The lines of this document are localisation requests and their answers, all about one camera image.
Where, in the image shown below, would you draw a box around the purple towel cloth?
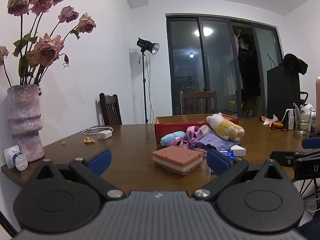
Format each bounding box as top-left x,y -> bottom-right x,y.
196,133 -> 242,153

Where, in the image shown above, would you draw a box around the pink speckled ceramic vase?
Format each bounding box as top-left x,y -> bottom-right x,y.
7,84 -> 45,162

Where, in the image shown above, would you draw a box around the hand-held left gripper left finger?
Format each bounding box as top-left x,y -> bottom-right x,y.
24,149 -> 127,202

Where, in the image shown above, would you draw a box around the brown wooden chair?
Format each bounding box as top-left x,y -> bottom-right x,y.
180,90 -> 218,116

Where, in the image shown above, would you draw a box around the lilac satin scrunchie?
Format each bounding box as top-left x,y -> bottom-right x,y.
168,136 -> 198,150
186,126 -> 203,143

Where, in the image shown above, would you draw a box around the dried pink rose bouquet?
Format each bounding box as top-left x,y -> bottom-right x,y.
0,0 -> 97,87

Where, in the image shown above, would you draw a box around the white charger block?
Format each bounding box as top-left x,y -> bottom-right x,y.
97,130 -> 113,140

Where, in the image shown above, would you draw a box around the white milk carton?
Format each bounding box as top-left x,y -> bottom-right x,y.
309,110 -> 318,133

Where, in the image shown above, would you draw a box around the white small box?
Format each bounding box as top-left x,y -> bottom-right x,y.
230,144 -> 247,157

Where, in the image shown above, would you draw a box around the pink layered sponge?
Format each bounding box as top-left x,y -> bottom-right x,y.
152,146 -> 203,176

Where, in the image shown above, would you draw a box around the white spray bottle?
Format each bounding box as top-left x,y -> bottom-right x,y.
287,108 -> 295,130

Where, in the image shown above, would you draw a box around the clear glass cup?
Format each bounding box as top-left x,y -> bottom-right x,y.
293,102 -> 312,139

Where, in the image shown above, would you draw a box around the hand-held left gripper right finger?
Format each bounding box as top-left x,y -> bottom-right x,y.
192,149 -> 299,202

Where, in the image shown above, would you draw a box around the black coat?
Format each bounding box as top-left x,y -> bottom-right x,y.
282,53 -> 309,75

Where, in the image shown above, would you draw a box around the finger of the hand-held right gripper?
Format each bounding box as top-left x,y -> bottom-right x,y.
301,137 -> 320,149
269,151 -> 300,167

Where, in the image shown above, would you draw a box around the dark wooden slatted chair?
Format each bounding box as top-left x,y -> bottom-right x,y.
99,93 -> 123,126

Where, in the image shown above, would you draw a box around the white yellow plush toy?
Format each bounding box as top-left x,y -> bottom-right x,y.
206,112 -> 245,141

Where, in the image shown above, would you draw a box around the hanging clothes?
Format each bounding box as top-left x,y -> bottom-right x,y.
233,27 -> 253,90

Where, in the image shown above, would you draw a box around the black studio light on stand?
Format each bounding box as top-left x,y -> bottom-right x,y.
137,37 -> 160,124

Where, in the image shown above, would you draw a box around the dark framed sliding glass door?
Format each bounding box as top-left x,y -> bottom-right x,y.
166,14 -> 285,118

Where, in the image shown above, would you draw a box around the small blue packet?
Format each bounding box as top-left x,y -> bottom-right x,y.
219,149 -> 235,159

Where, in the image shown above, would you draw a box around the white blue plug-in device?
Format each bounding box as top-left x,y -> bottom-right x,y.
12,152 -> 28,171

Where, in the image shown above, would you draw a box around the white charger cable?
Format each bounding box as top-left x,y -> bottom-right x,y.
82,127 -> 114,135

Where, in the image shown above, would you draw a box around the black office chair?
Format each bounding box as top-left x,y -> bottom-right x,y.
266,64 -> 310,120

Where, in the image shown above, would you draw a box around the red cardboard box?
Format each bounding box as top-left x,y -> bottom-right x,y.
154,114 -> 239,145

